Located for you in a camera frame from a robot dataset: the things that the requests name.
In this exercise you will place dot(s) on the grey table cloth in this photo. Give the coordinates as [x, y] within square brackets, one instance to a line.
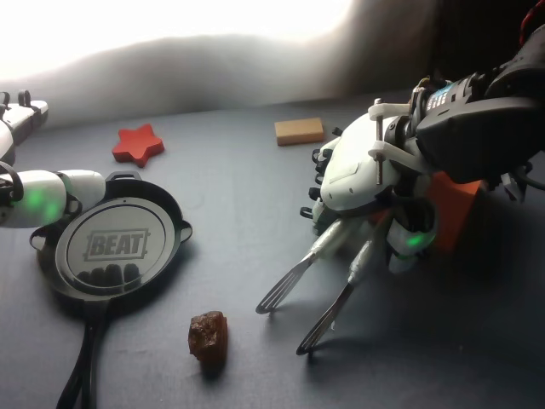
[238, 204]

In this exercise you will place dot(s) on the large orange foam block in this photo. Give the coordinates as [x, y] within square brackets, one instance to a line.
[455, 213]

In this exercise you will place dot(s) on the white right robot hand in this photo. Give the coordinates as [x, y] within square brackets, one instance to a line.
[353, 170]

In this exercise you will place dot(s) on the tan wooden rectangular block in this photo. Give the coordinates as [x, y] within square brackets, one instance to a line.
[300, 131]

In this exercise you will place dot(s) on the black cast iron pan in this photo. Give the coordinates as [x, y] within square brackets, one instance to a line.
[91, 324]

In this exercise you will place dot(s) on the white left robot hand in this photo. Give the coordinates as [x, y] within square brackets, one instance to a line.
[38, 196]

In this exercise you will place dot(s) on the brown meat chunk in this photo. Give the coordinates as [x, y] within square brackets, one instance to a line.
[208, 336]

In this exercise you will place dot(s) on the white backdrop sheet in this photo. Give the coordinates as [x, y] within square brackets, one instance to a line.
[213, 64]

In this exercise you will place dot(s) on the red star block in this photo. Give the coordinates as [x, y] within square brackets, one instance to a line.
[136, 145]

